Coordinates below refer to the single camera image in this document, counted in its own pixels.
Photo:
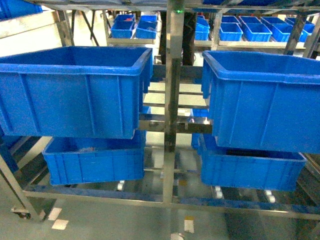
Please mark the blue upper left shelf bin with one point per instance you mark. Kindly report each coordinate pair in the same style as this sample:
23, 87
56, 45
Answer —
74, 91

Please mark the blue lower left shelf bin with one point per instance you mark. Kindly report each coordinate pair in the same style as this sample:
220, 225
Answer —
95, 160

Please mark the blue lower right shelf bin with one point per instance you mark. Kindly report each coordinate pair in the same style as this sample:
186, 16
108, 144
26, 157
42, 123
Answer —
249, 169

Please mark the blue shelf bin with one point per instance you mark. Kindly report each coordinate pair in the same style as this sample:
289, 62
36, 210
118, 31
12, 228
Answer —
95, 160
262, 101
249, 169
74, 91

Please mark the blue upper right shelf bin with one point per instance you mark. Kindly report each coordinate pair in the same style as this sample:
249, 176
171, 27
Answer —
262, 101

